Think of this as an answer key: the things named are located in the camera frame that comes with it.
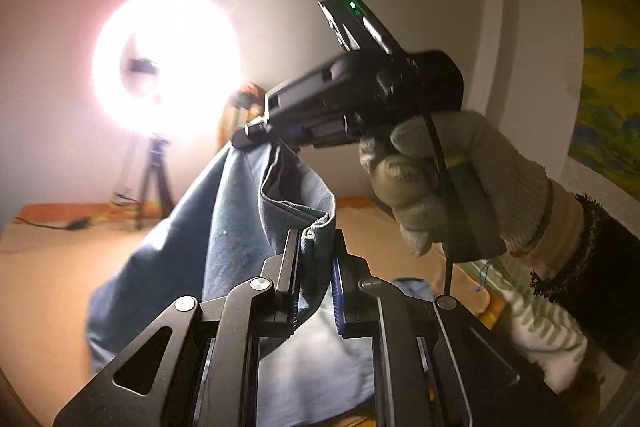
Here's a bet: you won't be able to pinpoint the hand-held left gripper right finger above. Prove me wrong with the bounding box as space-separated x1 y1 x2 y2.
331 229 551 427

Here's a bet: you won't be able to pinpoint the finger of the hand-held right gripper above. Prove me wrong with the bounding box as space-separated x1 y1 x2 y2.
231 117 301 152

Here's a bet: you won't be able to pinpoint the blue denim pants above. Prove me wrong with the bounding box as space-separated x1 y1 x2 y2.
85 139 436 408

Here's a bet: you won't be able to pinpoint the green white striped blanket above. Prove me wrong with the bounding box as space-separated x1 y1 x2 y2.
460 257 591 393

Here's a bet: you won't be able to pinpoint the black power cable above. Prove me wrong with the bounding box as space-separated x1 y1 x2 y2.
12 192 131 230

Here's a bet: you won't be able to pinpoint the person's right hand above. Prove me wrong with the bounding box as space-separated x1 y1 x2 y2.
359 109 556 258

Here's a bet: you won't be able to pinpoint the round ring light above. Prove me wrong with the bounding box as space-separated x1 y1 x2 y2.
92 0 242 140

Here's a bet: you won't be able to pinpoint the folded silver tripod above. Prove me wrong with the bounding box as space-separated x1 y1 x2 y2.
217 82 266 158

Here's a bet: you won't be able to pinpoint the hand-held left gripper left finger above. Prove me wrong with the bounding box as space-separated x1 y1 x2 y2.
52 229 303 427

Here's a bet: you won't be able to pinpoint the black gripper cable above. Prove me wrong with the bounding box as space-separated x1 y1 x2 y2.
425 112 458 298

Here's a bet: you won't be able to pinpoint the landscape wall painting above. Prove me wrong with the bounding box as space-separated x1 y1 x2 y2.
565 0 640 188

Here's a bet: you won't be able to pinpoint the person's right forearm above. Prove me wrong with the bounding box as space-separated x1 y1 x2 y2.
530 179 640 358

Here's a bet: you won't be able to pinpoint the small black tripod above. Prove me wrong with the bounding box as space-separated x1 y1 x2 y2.
117 134 176 230

